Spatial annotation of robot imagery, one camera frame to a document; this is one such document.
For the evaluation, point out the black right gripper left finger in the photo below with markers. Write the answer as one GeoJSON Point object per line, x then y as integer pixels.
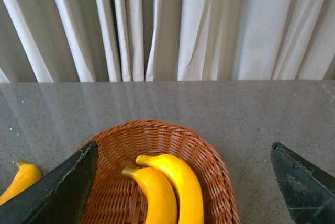
{"type": "Point", "coordinates": [60, 196]}

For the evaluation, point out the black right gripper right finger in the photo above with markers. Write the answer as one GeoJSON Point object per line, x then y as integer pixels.
{"type": "Point", "coordinates": [308, 191]}

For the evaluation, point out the yellow banana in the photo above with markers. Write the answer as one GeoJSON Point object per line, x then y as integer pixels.
{"type": "Point", "coordinates": [27, 175]}
{"type": "Point", "coordinates": [162, 203]}
{"type": "Point", "coordinates": [184, 181]}

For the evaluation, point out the brown wicker basket right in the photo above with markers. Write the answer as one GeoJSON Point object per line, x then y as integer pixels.
{"type": "Point", "coordinates": [117, 199]}

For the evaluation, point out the yellow banana front in basket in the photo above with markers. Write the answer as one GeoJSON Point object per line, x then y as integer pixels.
{"type": "Point", "coordinates": [162, 203]}

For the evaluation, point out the white pleated curtain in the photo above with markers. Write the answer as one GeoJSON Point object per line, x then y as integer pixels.
{"type": "Point", "coordinates": [163, 40]}

